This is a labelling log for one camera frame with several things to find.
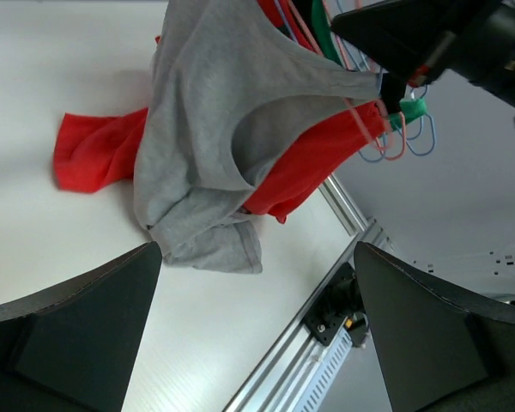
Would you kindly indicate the green tank top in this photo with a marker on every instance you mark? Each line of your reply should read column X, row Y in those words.
column 412, row 109

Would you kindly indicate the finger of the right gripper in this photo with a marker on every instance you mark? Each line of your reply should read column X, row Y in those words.
column 392, row 91
column 414, row 40

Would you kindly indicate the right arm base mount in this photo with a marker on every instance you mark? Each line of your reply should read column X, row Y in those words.
column 338, row 306

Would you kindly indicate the grey tank top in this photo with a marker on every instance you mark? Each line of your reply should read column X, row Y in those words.
column 231, row 94

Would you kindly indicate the red tank top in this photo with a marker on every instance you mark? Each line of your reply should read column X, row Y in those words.
column 94, row 152

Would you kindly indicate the front aluminium rail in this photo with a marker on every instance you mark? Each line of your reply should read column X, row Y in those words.
column 271, row 379

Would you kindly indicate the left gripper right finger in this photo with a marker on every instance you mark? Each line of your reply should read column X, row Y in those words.
column 441, row 347

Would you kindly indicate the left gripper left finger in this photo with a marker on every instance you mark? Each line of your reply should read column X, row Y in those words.
column 73, row 346

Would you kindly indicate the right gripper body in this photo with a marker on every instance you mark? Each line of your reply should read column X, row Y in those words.
column 485, row 57

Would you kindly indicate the pink wire hanger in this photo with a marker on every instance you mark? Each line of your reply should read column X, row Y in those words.
column 381, row 143

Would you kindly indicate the white slotted cable duct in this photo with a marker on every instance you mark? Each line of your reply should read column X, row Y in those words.
column 311, row 386

